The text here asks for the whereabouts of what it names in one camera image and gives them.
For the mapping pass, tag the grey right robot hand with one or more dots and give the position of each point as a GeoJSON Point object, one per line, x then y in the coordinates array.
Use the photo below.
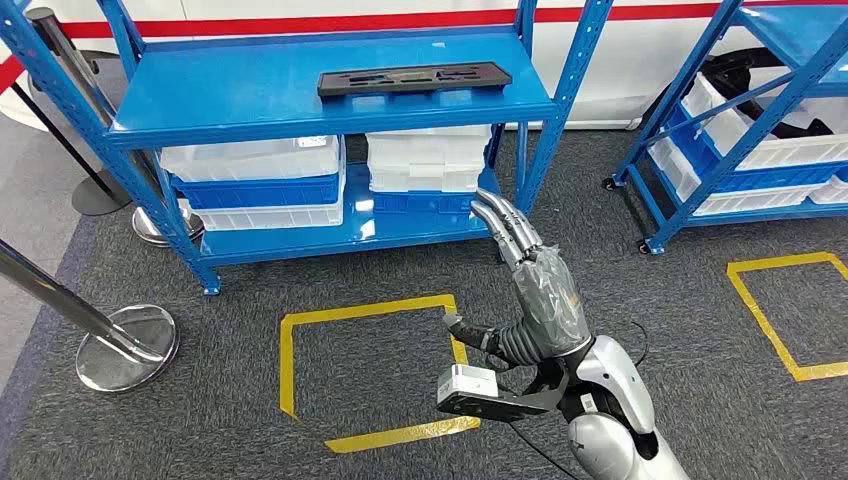
{"type": "Point", "coordinates": [550, 305]}

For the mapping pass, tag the black plastic panel part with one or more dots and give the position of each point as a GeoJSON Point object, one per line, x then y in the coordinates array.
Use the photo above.
{"type": "Point", "coordinates": [490, 74]}

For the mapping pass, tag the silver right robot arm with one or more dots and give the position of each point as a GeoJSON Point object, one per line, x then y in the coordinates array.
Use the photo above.
{"type": "Point", "coordinates": [616, 391]}

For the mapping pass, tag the blue wheeled shelf rack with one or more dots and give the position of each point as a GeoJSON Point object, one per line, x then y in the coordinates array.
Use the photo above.
{"type": "Point", "coordinates": [755, 138]}

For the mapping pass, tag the large blue metal shelf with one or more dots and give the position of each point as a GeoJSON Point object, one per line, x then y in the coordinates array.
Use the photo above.
{"type": "Point", "coordinates": [265, 86]}

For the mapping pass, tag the blue plastic bin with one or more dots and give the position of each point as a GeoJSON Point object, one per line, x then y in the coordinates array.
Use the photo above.
{"type": "Point", "coordinates": [265, 192]}
{"type": "Point", "coordinates": [411, 202]}
{"type": "Point", "coordinates": [762, 179]}

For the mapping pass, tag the white car with red stripe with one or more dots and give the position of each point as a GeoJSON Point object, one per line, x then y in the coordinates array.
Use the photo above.
{"type": "Point", "coordinates": [616, 66]}

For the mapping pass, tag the yellow floor tape square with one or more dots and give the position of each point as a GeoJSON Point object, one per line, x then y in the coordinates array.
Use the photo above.
{"type": "Point", "coordinates": [821, 371]}
{"type": "Point", "coordinates": [286, 371]}

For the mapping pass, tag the chrome stanchion base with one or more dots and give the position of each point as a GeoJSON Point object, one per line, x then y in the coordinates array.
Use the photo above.
{"type": "Point", "coordinates": [149, 228]}

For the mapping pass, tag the red barrier belt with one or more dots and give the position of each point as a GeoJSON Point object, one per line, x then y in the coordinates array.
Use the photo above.
{"type": "Point", "coordinates": [8, 73]}

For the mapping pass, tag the black camera bracket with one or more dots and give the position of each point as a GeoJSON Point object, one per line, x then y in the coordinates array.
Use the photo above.
{"type": "Point", "coordinates": [503, 407]}

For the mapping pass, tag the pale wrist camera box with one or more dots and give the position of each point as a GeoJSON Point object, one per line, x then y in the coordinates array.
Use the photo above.
{"type": "Point", "coordinates": [467, 383]}

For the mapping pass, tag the chrome stanchion post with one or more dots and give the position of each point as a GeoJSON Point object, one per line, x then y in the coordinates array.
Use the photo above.
{"type": "Point", "coordinates": [126, 351]}

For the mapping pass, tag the black stanchion post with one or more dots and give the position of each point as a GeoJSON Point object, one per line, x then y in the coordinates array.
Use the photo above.
{"type": "Point", "coordinates": [99, 199]}

